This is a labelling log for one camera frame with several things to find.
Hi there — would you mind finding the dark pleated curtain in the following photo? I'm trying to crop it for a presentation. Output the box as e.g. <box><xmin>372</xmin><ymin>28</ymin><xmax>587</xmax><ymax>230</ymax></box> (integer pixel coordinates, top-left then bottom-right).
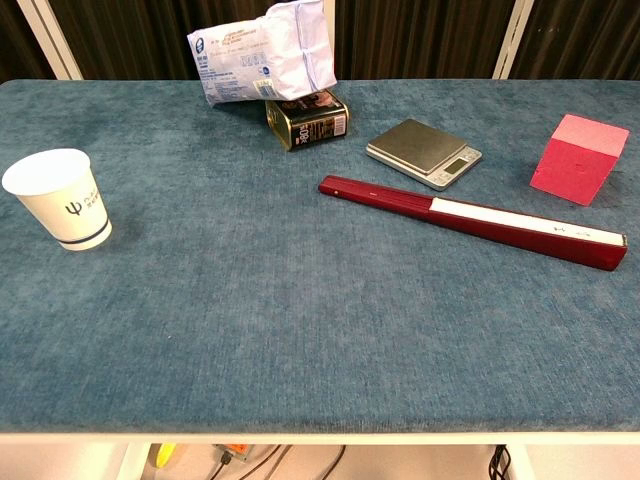
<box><xmin>0</xmin><ymin>0</ymin><xmax>640</xmax><ymax>84</ymax></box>

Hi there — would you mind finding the orange connector box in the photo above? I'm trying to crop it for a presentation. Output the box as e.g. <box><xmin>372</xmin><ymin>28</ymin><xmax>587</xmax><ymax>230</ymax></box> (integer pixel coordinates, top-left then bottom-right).
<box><xmin>212</xmin><ymin>443</ymin><xmax>250</xmax><ymax>464</ymax></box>

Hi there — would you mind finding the white blue plastic package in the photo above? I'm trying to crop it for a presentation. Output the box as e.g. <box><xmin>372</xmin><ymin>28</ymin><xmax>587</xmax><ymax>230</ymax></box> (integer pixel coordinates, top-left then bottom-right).
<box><xmin>186</xmin><ymin>0</ymin><xmax>339</xmax><ymax>107</ymax></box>

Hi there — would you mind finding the silver digital pocket scale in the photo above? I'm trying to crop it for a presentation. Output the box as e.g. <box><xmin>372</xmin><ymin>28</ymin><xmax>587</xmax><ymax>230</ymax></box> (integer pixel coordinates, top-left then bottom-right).
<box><xmin>365</xmin><ymin>118</ymin><xmax>484</xmax><ymax>192</ymax></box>

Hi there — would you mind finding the black cable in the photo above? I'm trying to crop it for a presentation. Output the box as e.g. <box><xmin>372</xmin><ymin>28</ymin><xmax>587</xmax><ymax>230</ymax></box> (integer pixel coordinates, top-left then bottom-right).
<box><xmin>208</xmin><ymin>444</ymin><xmax>294</xmax><ymax>480</ymax></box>
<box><xmin>319</xmin><ymin>444</ymin><xmax>347</xmax><ymax>480</ymax></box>
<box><xmin>488</xmin><ymin>444</ymin><xmax>512</xmax><ymax>480</ymax></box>

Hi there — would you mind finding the blue velvet table cloth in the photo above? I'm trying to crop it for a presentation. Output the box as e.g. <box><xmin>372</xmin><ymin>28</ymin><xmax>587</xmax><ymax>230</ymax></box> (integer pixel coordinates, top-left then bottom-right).
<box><xmin>0</xmin><ymin>78</ymin><xmax>640</xmax><ymax>435</ymax></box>

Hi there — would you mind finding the pink cube block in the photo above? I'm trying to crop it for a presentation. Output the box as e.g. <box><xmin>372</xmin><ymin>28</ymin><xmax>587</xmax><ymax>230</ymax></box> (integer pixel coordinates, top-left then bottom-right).
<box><xmin>529</xmin><ymin>113</ymin><xmax>631</xmax><ymax>207</ymax></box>

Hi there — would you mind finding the dark gold tin can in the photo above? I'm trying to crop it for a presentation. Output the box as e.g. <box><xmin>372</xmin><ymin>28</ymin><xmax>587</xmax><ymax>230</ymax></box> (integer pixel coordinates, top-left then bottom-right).
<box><xmin>264</xmin><ymin>88</ymin><xmax>351</xmax><ymax>152</ymax></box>

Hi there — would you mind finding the white table frame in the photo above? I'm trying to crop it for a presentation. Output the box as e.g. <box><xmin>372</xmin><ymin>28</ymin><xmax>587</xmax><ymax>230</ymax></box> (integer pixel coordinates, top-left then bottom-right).
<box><xmin>0</xmin><ymin>431</ymin><xmax>640</xmax><ymax>480</ymax></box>

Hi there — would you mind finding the white paper cup blue band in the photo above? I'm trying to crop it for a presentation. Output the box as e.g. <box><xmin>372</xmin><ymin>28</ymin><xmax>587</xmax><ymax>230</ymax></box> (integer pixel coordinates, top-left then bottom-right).
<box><xmin>1</xmin><ymin>147</ymin><xmax>113</xmax><ymax>252</ymax></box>

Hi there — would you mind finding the dark red folded fan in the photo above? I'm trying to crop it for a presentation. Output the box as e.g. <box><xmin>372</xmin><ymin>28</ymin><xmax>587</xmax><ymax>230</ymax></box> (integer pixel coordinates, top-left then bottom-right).
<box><xmin>318</xmin><ymin>174</ymin><xmax>629</xmax><ymax>273</ymax></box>

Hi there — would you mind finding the white frame post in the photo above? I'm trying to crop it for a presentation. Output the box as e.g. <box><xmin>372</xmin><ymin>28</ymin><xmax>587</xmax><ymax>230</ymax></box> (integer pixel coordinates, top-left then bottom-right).
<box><xmin>16</xmin><ymin>0</ymin><xmax>84</xmax><ymax>81</ymax></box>
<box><xmin>322</xmin><ymin>0</ymin><xmax>337</xmax><ymax>81</ymax></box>
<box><xmin>491</xmin><ymin>0</ymin><xmax>535</xmax><ymax>80</ymax></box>

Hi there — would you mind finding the yellow object under table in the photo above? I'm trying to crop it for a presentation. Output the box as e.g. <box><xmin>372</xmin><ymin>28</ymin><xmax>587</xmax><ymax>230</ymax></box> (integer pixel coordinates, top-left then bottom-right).
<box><xmin>152</xmin><ymin>442</ymin><xmax>178</xmax><ymax>470</ymax></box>

